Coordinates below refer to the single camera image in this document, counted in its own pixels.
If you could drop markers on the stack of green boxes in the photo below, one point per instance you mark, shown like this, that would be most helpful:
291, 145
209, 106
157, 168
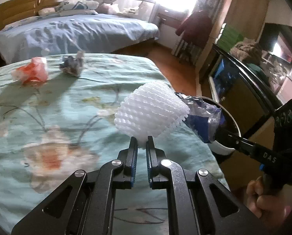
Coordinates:
228, 37

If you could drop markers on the black television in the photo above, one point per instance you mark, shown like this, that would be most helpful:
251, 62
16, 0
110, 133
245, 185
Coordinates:
276, 39

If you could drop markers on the white round trash bin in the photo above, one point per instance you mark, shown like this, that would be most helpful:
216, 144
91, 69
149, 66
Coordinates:
219, 147

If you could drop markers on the wooden wardrobe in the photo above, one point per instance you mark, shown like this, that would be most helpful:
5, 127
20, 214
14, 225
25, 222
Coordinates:
245, 16

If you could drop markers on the green floral bed sheet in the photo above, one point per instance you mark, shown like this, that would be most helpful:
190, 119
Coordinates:
48, 131

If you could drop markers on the wooden headboard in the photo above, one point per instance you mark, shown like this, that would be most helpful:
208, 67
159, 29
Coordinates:
15, 10

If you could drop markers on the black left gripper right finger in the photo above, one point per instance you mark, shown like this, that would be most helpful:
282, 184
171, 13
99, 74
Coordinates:
197, 202

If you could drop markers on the person's right hand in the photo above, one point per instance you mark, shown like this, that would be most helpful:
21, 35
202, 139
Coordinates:
270, 209

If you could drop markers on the white baby crib rail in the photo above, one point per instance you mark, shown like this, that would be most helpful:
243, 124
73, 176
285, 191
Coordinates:
144, 10

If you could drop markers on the blue clear plastic wrapper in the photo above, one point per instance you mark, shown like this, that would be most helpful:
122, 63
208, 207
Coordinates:
203, 118

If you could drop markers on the patterned white blue pillow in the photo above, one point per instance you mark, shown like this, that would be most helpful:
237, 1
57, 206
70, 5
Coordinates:
78, 6

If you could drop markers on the white foam fruit net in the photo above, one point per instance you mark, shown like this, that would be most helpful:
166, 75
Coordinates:
152, 109

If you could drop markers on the blue bed with quilt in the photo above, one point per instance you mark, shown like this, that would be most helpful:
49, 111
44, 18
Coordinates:
58, 35

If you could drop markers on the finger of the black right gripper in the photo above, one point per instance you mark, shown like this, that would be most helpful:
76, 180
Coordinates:
253, 150

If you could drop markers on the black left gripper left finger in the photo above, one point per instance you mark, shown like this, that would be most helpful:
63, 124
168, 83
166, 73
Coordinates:
83, 203

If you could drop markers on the printed paper wrapper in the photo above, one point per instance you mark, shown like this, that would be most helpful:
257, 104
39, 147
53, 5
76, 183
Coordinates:
73, 65

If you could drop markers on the pink red plastic bag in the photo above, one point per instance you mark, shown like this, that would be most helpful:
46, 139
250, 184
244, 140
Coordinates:
36, 71

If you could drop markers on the dark red hanging coat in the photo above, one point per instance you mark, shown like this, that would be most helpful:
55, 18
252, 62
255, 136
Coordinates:
196, 29

